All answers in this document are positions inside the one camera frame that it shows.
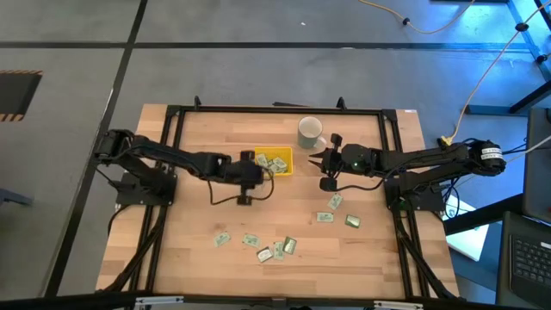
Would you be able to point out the green ceramic mug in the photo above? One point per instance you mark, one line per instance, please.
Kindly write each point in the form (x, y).
(310, 131)

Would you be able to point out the white box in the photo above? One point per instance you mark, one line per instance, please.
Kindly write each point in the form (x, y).
(469, 241)

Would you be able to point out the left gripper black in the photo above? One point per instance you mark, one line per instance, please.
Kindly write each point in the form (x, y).
(243, 174)

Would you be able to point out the small black round disc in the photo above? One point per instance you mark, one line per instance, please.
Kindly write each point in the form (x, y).
(521, 26)
(405, 20)
(541, 58)

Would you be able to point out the hazard striped floor hatch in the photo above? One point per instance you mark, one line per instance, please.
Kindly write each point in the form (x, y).
(17, 94)

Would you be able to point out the green white sweetener packet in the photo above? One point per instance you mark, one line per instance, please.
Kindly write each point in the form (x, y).
(335, 201)
(282, 171)
(221, 239)
(251, 240)
(261, 159)
(352, 221)
(278, 250)
(280, 163)
(264, 254)
(289, 245)
(325, 217)
(274, 169)

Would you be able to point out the black right gripper knob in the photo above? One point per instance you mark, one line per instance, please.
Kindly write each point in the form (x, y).
(336, 139)

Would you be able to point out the silver metal bracket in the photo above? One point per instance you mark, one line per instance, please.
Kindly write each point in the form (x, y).
(398, 305)
(159, 300)

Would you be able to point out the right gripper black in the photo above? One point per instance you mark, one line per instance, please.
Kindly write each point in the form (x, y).
(333, 161)

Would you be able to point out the black overhead rig bar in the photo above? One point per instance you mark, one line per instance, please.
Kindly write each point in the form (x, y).
(86, 301)

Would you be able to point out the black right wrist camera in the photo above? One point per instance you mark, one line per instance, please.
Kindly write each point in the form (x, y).
(328, 184)

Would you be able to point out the black metal stand frame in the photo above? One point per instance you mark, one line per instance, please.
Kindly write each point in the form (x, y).
(529, 97)

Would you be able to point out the black laptop keyboard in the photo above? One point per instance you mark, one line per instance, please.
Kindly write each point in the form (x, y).
(529, 262)

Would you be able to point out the black gripper knob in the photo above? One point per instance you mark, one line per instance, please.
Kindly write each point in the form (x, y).
(247, 155)
(336, 139)

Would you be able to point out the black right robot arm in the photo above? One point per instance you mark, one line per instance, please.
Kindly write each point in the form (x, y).
(430, 158)

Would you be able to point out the black metal bar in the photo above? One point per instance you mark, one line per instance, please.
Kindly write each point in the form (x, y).
(482, 215)

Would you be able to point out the black left gripper knob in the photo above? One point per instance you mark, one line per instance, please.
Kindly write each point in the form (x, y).
(247, 155)

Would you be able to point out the yellow plastic basket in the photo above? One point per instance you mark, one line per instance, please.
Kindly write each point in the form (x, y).
(288, 150)

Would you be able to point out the grey monitor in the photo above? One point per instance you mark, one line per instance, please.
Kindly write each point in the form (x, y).
(538, 163)

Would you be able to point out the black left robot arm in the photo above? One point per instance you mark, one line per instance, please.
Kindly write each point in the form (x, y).
(172, 156)

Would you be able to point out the grey floor object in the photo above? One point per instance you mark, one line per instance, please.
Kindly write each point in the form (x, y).
(13, 197)

